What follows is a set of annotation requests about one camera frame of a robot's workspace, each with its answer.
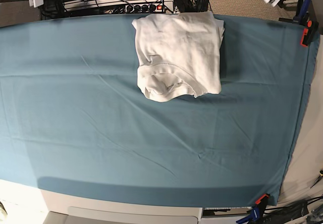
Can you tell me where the white T-shirt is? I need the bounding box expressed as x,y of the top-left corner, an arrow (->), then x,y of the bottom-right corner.
132,11 -> 225,102

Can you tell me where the teal table cloth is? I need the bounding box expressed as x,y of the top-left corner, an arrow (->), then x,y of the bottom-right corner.
1,15 -> 319,207

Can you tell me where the black power strip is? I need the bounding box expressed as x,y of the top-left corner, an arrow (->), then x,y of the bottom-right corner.
100,2 -> 175,14

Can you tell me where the orange blue clamp bottom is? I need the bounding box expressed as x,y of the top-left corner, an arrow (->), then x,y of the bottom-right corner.
236,194 -> 270,224

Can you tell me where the orange clamp top right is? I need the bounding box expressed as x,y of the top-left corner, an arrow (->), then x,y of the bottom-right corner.
300,20 -> 319,47

